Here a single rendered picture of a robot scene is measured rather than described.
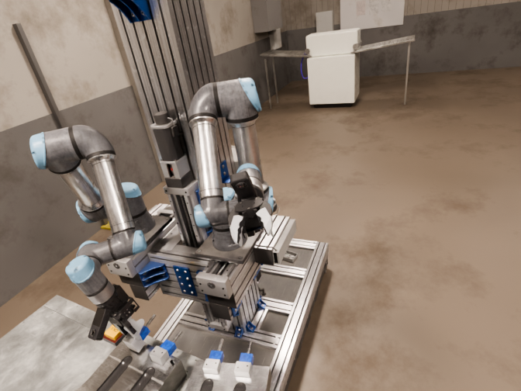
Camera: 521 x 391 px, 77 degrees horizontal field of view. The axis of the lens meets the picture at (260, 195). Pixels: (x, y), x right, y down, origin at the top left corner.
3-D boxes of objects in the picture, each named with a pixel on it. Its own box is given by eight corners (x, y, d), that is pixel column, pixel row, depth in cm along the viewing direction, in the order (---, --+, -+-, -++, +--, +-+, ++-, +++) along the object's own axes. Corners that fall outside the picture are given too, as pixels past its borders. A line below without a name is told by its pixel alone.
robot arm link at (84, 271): (89, 248, 103) (87, 264, 96) (108, 271, 109) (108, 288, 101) (64, 261, 102) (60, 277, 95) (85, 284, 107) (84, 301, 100)
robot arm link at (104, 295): (94, 299, 100) (80, 294, 104) (103, 308, 102) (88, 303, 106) (112, 279, 105) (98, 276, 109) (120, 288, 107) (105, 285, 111)
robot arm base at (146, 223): (138, 217, 169) (132, 200, 164) (161, 219, 163) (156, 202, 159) (117, 234, 157) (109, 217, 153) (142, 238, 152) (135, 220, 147)
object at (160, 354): (177, 333, 123) (174, 324, 121) (188, 338, 121) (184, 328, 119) (153, 364, 113) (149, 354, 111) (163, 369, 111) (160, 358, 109)
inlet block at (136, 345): (153, 318, 126) (146, 309, 124) (162, 320, 124) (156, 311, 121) (129, 349, 117) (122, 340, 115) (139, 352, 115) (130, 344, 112)
